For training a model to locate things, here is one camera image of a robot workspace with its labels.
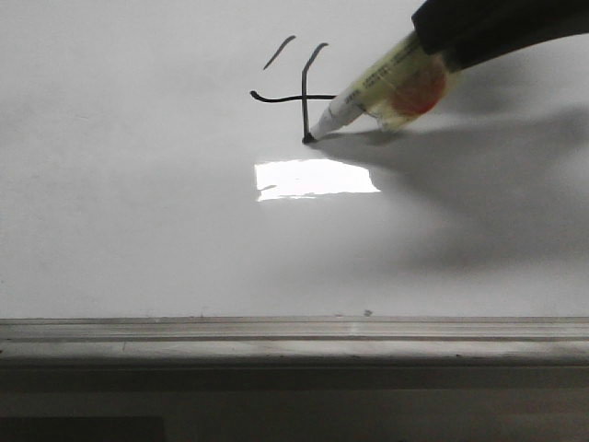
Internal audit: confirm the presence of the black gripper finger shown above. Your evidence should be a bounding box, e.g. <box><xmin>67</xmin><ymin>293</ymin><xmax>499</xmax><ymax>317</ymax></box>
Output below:
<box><xmin>411</xmin><ymin>0</ymin><xmax>588</xmax><ymax>72</ymax></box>

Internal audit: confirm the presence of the white whiteboard marker black tip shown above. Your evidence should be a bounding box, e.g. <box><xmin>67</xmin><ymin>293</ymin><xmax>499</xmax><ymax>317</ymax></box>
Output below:
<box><xmin>303</xmin><ymin>32</ymin><xmax>428</xmax><ymax>144</ymax></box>

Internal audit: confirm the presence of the white whiteboard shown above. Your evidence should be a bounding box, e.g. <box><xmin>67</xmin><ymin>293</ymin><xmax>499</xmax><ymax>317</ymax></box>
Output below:
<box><xmin>1</xmin><ymin>1</ymin><xmax>588</xmax><ymax>318</ymax></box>

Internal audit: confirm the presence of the clear tape wad orange pad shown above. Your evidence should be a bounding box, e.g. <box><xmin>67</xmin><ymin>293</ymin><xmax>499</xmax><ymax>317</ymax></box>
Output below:
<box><xmin>367</xmin><ymin>56</ymin><xmax>453</xmax><ymax>132</ymax></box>

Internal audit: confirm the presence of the aluminium whiteboard tray rail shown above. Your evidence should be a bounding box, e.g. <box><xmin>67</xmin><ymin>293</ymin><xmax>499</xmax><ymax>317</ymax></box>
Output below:
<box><xmin>1</xmin><ymin>317</ymin><xmax>588</xmax><ymax>366</ymax></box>

